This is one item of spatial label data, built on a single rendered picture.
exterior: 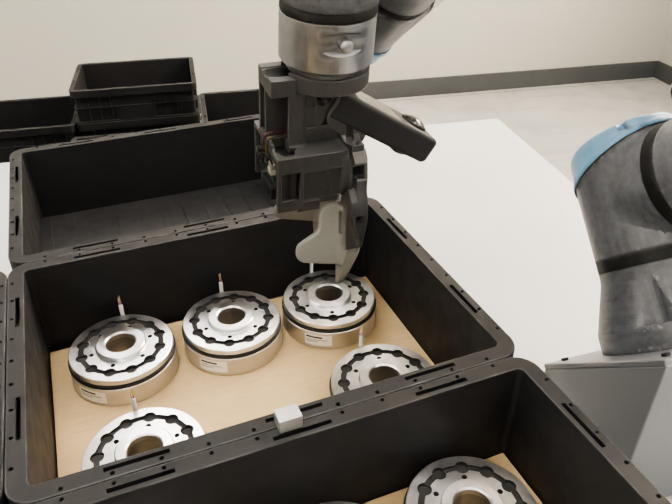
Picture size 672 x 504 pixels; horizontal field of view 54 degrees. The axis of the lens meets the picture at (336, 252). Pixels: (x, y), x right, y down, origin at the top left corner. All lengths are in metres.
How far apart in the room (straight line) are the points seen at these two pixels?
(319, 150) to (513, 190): 0.82
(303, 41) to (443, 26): 3.32
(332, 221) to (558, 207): 0.76
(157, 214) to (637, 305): 0.64
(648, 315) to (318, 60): 0.42
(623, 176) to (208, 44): 3.01
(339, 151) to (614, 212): 0.32
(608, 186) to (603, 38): 3.59
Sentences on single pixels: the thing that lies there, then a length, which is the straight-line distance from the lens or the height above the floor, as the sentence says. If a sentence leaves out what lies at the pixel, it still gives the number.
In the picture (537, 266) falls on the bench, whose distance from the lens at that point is 1.10.
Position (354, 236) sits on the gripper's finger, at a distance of 0.59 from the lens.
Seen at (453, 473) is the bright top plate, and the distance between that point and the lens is 0.56.
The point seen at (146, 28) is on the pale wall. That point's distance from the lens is 3.54.
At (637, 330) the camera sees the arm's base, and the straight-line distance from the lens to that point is 0.72.
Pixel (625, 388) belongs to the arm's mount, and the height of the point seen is 0.85.
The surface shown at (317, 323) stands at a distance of 0.69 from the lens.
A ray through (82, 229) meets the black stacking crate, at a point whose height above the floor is 0.83.
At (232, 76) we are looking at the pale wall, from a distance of 3.62.
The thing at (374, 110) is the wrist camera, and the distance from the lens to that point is 0.56.
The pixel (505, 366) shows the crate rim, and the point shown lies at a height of 0.93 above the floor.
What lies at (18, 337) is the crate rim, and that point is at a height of 0.93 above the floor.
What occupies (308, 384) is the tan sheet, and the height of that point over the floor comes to 0.83.
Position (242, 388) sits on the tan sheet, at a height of 0.83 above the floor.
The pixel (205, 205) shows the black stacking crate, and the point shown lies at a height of 0.83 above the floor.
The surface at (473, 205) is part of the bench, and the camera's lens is 1.25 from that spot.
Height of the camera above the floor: 1.30
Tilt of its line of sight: 33 degrees down
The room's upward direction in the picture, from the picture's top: straight up
